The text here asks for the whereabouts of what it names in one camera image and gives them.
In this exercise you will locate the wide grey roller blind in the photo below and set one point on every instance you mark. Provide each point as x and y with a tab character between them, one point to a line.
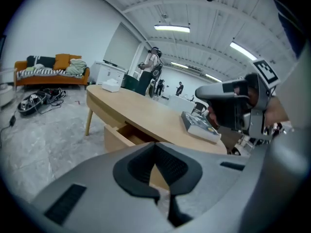
121	50

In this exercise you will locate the black white striped blanket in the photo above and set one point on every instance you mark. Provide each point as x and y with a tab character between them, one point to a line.
41	61

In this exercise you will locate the pale green cloth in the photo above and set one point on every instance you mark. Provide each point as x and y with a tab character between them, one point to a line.
30	69

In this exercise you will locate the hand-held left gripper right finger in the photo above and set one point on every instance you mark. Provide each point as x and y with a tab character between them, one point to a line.
209	178

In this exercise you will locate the dark blue book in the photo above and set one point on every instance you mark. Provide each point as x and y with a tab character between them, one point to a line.
198	125

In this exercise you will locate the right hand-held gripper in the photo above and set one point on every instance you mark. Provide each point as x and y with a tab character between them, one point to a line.
257	120

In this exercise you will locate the white tissue box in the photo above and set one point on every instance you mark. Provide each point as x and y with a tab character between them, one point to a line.
110	86

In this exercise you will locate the person's right forearm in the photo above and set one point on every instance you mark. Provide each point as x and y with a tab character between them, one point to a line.
277	110

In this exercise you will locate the black chair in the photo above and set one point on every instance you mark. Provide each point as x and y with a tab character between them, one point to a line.
199	108

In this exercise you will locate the wooden coffee table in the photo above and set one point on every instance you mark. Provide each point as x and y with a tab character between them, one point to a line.
145	108

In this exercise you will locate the person's dark shirt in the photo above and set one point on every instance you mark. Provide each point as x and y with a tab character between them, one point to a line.
290	25

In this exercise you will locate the white bathtub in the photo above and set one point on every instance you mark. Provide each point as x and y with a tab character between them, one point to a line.
181	102

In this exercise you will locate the white vanity cabinet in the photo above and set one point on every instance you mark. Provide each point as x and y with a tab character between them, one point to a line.
107	73

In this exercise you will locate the wooden desk drawer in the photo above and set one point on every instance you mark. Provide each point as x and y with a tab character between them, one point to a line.
114	139

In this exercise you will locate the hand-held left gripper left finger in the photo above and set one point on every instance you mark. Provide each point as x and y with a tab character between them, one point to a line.
97	190

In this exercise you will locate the black backpack rig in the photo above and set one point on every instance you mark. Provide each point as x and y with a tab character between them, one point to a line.
29	105

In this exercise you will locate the orange sofa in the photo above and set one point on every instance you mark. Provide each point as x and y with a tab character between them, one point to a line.
48	80

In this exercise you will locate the ceiling tube light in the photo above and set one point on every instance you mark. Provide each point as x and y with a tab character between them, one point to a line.
213	77
179	65
243	50
172	28

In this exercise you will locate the orange cushion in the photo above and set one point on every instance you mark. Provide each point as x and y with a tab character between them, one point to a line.
75	57
62	62

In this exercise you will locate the person's right hand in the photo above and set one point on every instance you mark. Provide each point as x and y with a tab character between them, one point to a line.
213	116

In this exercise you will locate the green blanket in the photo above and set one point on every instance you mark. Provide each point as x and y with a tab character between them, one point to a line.
76	67

